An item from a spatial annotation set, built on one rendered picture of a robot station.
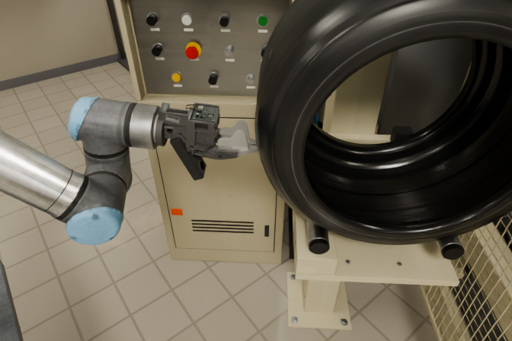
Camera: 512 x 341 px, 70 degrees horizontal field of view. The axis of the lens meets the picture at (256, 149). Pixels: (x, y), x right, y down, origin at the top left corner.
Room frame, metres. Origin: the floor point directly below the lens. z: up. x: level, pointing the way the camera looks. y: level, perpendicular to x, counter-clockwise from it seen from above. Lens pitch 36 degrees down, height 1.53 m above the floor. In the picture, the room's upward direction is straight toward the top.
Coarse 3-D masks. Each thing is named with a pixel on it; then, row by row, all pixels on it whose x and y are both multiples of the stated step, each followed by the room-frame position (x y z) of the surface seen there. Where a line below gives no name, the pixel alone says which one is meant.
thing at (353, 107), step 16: (368, 64) 0.86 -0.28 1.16; (384, 64) 0.86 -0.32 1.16; (352, 80) 0.86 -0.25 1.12; (368, 80) 0.86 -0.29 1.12; (384, 80) 0.86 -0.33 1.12; (336, 96) 0.87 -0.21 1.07; (352, 96) 0.86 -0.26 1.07; (368, 96) 0.86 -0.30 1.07; (336, 112) 0.87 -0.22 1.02; (352, 112) 0.86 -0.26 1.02; (368, 112) 0.86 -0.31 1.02; (336, 128) 0.87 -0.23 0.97; (352, 128) 0.86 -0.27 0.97; (368, 128) 0.86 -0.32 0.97; (304, 288) 0.92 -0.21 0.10; (320, 288) 0.86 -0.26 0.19; (336, 288) 0.86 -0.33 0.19; (304, 304) 0.87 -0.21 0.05; (320, 304) 0.86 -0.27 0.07
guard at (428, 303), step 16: (464, 256) 0.68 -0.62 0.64; (480, 272) 0.60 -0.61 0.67; (480, 288) 0.57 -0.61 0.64; (496, 288) 0.54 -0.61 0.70; (432, 304) 0.71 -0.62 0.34; (496, 304) 0.51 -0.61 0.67; (432, 320) 0.66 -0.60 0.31; (496, 320) 0.49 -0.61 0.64; (448, 336) 0.58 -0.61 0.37; (464, 336) 0.54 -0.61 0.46; (496, 336) 0.46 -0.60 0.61
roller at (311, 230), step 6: (306, 222) 0.57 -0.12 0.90; (312, 228) 0.54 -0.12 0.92; (318, 228) 0.54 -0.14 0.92; (312, 234) 0.52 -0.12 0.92; (318, 234) 0.52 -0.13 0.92; (324, 234) 0.52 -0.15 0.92; (312, 240) 0.51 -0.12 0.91; (318, 240) 0.51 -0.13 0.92; (324, 240) 0.51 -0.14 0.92; (312, 246) 0.50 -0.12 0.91; (318, 246) 0.50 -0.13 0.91; (324, 246) 0.50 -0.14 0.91; (312, 252) 0.50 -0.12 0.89; (318, 252) 0.50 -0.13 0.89; (324, 252) 0.50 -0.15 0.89
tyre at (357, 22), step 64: (320, 0) 0.59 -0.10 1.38; (384, 0) 0.51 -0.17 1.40; (448, 0) 0.49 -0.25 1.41; (320, 64) 0.50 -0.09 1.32; (256, 128) 0.55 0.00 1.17; (320, 128) 0.78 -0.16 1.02; (448, 128) 0.74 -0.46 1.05; (320, 192) 0.63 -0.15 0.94; (384, 192) 0.66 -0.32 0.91; (448, 192) 0.61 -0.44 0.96
